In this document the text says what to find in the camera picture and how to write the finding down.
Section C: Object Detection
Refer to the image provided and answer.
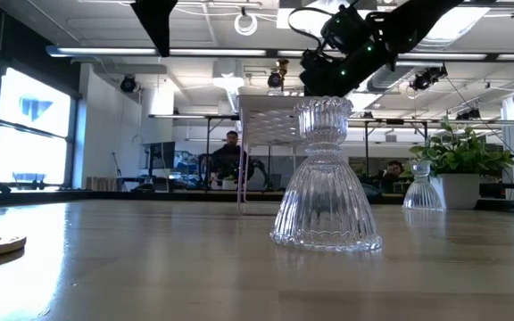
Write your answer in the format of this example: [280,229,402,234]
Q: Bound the black metal table frame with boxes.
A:
[0,189,514,216]

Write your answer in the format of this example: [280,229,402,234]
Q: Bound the person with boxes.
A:
[379,159,406,193]
[211,129,257,191]

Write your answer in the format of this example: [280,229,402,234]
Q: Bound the black computer monitor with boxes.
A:
[143,141,177,170]

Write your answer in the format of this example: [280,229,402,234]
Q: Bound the long ceiling light bar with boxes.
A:
[46,44,514,62]

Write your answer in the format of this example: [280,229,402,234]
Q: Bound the white coiled ceiling cable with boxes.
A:
[233,12,259,37]

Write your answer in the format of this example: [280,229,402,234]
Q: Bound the large bright window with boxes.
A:
[0,66,78,191]

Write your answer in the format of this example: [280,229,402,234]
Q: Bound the white lattice plastic tray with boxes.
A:
[236,93,356,216]

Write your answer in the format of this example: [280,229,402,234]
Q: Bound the green potted plant white pot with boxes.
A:
[399,116,514,210]

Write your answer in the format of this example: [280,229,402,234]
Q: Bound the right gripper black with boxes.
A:
[299,44,393,98]

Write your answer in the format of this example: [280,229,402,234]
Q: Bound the black ceiling-mounted camera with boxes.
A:
[267,70,285,89]
[120,74,140,95]
[410,63,449,91]

